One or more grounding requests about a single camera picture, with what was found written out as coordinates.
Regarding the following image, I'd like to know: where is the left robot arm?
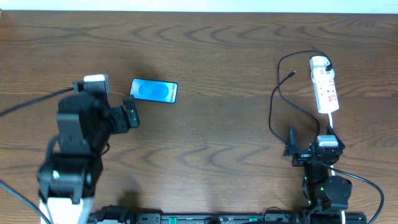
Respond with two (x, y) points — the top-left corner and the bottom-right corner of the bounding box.
(37, 91), (139, 223)

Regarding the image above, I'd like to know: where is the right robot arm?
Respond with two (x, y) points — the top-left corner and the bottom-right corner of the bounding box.
(283, 126), (352, 213)

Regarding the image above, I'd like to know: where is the blue Galaxy smartphone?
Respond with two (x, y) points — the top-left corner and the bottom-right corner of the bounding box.
(130, 78), (178, 104)

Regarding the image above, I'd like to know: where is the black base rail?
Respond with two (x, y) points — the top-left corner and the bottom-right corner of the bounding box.
(87, 205), (367, 224)

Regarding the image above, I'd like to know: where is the white power strip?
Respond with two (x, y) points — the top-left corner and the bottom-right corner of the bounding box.
(310, 56), (339, 114)

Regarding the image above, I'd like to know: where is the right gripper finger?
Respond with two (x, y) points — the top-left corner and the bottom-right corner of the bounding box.
(285, 126), (297, 152)
(326, 125), (339, 140)

